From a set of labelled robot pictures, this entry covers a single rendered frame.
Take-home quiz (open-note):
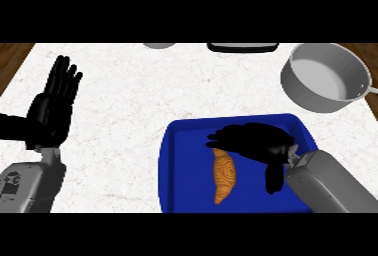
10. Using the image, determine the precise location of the grey metal pot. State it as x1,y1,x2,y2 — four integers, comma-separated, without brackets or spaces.
279,43,378,114

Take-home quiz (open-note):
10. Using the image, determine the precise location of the grey round object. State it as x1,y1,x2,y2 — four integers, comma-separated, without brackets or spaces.
142,43,177,50

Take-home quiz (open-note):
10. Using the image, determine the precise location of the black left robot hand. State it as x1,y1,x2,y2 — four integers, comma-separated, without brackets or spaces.
0,54,84,151

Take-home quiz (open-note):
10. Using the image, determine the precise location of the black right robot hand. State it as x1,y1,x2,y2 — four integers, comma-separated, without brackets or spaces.
205,122,297,196

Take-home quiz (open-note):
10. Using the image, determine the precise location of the orange croissant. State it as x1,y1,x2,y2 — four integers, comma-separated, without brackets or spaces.
211,147,238,206

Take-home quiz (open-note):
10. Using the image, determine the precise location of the blue tray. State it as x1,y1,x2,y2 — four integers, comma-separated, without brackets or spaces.
156,113,320,214

